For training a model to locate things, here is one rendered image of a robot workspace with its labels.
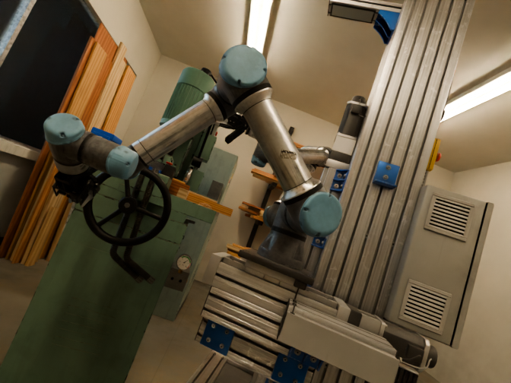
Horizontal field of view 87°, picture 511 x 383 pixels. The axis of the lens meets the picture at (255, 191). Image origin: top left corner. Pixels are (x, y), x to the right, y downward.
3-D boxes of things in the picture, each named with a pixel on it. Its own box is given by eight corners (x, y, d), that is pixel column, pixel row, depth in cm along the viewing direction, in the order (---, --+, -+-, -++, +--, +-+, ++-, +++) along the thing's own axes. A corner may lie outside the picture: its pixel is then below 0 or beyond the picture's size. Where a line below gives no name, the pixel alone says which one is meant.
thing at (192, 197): (110, 172, 125) (114, 163, 126) (112, 172, 127) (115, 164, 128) (230, 216, 137) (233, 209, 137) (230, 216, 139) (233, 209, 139)
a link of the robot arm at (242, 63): (328, 221, 84) (244, 61, 81) (355, 224, 69) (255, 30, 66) (295, 241, 81) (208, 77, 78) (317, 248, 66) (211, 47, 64)
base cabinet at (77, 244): (-15, 392, 97) (71, 208, 107) (61, 324, 154) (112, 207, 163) (111, 418, 106) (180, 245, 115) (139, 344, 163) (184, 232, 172)
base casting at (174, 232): (71, 208, 107) (81, 187, 108) (113, 207, 163) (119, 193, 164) (180, 245, 116) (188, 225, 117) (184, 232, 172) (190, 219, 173)
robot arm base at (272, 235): (301, 267, 92) (310, 240, 93) (302, 272, 77) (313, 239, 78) (259, 251, 95) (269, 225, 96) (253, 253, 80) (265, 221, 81)
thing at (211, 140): (194, 155, 152) (204, 131, 154) (193, 158, 161) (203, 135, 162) (207, 161, 153) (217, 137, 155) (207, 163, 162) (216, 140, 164)
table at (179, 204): (57, 169, 98) (65, 153, 99) (88, 177, 128) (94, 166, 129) (214, 226, 110) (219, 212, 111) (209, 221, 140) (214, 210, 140)
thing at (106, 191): (87, 189, 109) (92, 180, 109) (104, 191, 129) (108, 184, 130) (183, 223, 116) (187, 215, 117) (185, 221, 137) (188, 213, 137)
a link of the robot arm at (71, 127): (73, 143, 57) (30, 126, 56) (80, 172, 66) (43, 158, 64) (94, 121, 62) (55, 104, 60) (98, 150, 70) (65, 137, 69)
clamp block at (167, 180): (124, 185, 103) (133, 163, 104) (131, 187, 116) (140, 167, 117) (162, 198, 106) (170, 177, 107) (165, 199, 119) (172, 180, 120)
